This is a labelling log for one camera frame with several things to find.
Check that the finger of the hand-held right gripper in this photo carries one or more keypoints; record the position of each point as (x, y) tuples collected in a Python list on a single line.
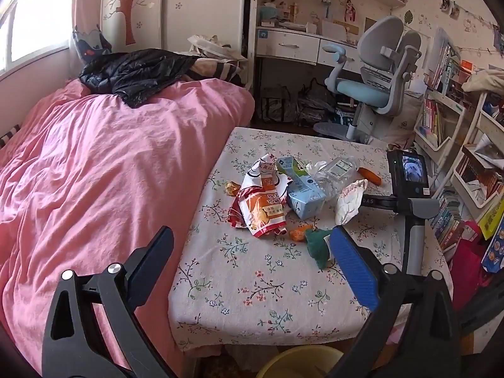
[(378, 201)]

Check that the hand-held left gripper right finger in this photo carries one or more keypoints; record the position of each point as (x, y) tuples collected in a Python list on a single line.
[(352, 267)]

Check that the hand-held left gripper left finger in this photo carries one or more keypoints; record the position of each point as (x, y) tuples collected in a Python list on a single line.
[(151, 267)]

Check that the white paper wrapper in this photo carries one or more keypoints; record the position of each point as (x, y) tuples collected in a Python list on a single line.
[(348, 202)]

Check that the green plastic wrapper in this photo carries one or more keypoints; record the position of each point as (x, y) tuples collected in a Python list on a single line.
[(317, 244)]

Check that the clear plastic bottle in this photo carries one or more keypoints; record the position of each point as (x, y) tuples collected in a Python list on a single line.
[(338, 169)]

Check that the light blue drink carton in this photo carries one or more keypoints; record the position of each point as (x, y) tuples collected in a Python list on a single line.
[(305, 199)]

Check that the small green and white carton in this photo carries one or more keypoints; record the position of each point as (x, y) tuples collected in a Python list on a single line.
[(287, 164)]

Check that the red and white snack bag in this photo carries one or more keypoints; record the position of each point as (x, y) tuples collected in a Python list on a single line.
[(260, 204)]

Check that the small yellow candy wrapper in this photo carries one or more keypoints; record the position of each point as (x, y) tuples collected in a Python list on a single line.
[(232, 188)]

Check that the yellow waste bin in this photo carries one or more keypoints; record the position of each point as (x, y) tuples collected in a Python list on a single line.
[(291, 364)]

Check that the row of books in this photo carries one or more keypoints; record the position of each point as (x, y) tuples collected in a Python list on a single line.
[(451, 224)]

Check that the white book rack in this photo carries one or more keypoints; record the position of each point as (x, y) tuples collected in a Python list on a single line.
[(429, 141), (472, 199)]

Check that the pink shopping bag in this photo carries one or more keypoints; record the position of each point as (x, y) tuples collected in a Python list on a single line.
[(468, 267)]

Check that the white paper bag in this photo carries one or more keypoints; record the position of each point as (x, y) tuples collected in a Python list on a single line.
[(409, 122)]

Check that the floral tablecloth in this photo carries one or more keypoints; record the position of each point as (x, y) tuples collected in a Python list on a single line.
[(256, 283)]

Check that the pink blanket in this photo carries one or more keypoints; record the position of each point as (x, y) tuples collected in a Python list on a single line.
[(98, 185)]

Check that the clear plastic bag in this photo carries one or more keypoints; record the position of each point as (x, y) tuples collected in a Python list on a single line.
[(317, 104)]

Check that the dark checked bag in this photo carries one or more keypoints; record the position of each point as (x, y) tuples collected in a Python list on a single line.
[(277, 104)]

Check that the cream cloth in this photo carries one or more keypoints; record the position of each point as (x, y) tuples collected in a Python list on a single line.
[(486, 80)]

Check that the grey and blue desk chair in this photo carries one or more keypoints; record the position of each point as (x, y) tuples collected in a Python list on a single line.
[(378, 43)]

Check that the white desk with shelves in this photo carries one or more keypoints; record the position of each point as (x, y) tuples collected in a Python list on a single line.
[(287, 45)]

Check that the striped bed sheet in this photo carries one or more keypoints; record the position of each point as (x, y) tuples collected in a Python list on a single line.
[(8, 136)]

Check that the black puffer jacket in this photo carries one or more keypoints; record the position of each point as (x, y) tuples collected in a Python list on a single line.
[(134, 73)]

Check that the striped pillow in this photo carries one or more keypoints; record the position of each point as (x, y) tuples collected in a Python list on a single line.
[(220, 70)]

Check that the white wardrobe with tree decal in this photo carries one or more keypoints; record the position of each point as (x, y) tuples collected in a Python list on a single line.
[(134, 8)]

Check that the window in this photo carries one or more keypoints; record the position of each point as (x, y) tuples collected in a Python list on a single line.
[(35, 27)]

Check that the pink curtain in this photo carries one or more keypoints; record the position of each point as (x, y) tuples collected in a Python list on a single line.
[(84, 0)]

